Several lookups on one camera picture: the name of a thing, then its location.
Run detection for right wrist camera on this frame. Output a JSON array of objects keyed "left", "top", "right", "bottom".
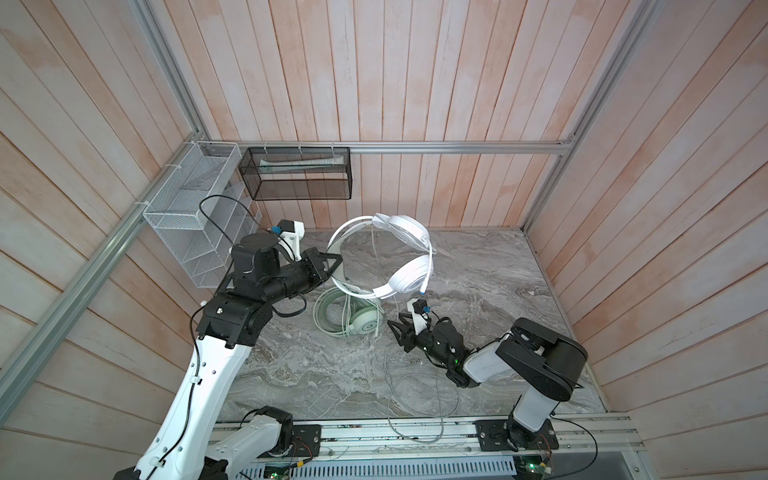
[{"left": 407, "top": 297, "right": 431, "bottom": 336}]

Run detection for white headphones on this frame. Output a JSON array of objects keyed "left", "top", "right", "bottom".
[{"left": 326, "top": 213, "right": 434, "bottom": 301}]

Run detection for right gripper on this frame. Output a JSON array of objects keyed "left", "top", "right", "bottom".
[{"left": 390, "top": 311, "right": 453, "bottom": 368}]

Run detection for black wire mesh basket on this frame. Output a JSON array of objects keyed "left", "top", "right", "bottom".
[{"left": 238, "top": 146, "right": 353, "bottom": 202}]

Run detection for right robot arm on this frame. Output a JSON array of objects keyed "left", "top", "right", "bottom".
[{"left": 387, "top": 312, "right": 588, "bottom": 451}]

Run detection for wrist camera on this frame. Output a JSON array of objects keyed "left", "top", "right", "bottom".
[
  {"left": 407, "top": 297, "right": 431, "bottom": 336},
  {"left": 269, "top": 219, "right": 305, "bottom": 261}
]

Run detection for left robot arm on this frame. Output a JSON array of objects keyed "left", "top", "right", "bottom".
[{"left": 115, "top": 232, "right": 343, "bottom": 479}]

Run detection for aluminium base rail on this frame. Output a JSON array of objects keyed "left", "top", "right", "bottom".
[{"left": 146, "top": 413, "right": 646, "bottom": 480}]

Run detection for white wire mesh shelf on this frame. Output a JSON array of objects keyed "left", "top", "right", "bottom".
[{"left": 144, "top": 141, "right": 262, "bottom": 289}]

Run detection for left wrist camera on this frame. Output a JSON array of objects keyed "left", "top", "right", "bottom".
[{"left": 269, "top": 219, "right": 305, "bottom": 261}]

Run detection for aluminium frame bar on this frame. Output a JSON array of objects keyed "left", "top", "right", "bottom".
[{"left": 209, "top": 141, "right": 573, "bottom": 155}]

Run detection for white headphone cable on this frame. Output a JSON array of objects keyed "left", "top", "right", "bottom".
[{"left": 380, "top": 287, "right": 463, "bottom": 445}]

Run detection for green headphones with cable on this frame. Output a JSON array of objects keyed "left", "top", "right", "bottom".
[{"left": 312, "top": 287, "right": 384, "bottom": 338}]

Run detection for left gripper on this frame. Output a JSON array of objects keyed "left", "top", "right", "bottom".
[{"left": 264, "top": 247, "right": 345, "bottom": 303}]

